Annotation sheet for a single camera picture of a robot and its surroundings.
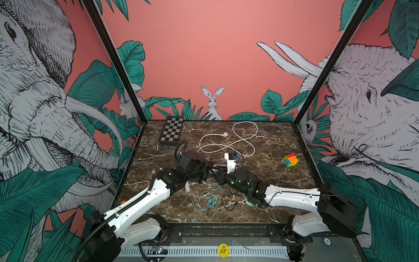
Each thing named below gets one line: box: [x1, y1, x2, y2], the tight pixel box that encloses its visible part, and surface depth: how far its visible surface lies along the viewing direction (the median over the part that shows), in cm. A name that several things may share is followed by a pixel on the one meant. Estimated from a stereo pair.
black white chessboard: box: [159, 116, 184, 147], surface depth 113 cm
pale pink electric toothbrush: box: [184, 181, 191, 193], surface depth 89 cm
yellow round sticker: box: [217, 243, 230, 259], surface depth 71 cm
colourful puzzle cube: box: [283, 153, 299, 168], surface depth 97 cm
